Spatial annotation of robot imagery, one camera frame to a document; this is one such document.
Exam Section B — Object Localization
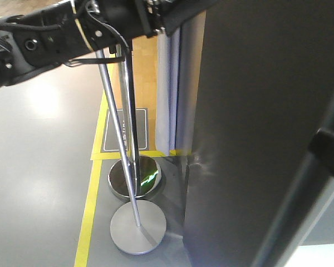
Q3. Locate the chrome barrier post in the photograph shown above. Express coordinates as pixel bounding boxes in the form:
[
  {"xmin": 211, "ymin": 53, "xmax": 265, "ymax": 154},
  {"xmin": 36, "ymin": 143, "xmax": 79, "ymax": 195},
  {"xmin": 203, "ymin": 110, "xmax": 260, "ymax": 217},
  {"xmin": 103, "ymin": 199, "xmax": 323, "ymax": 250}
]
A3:
[{"xmin": 107, "ymin": 46, "xmax": 162, "ymax": 201}]

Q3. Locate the fridge door with shelves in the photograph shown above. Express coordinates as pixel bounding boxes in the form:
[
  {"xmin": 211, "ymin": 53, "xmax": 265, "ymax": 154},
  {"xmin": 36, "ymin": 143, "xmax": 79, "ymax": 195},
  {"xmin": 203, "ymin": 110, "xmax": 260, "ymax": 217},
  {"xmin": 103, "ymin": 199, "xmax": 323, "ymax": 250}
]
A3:
[{"xmin": 184, "ymin": 1, "xmax": 334, "ymax": 266}]

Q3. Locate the silver sign stand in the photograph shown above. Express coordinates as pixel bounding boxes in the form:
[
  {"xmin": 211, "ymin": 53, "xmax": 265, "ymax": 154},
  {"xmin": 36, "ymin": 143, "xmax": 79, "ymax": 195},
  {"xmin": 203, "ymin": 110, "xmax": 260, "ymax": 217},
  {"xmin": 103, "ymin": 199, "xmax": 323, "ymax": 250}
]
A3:
[{"xmin": 99, "ymin": 63, "xmax": 166, "ymax": 255}]

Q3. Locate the grey curtain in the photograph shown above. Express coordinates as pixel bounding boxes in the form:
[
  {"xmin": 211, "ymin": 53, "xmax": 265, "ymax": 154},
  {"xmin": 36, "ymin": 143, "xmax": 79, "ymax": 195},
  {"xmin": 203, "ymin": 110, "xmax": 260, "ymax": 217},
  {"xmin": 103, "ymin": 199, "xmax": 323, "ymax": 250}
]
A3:
[{"xmin": 155, "ymin": 21, "xmax": 204, "ymax": 156}]

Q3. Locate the black floor mat sign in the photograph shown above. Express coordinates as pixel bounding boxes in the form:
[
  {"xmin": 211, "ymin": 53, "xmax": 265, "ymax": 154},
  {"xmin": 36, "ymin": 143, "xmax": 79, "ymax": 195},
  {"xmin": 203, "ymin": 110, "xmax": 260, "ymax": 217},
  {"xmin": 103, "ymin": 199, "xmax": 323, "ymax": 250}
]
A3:
[{"xmin": 101, "ymin": 108, "xmax": 149, "ymax": 152}]

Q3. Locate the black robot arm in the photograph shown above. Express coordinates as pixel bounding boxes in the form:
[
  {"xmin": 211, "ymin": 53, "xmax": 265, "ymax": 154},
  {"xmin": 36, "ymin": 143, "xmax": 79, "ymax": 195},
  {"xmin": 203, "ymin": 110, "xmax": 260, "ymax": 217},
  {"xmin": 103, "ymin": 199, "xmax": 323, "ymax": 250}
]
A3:
[{"xmin": 0, "ymin": 1, "xmax": 214, "ymax": 87}]

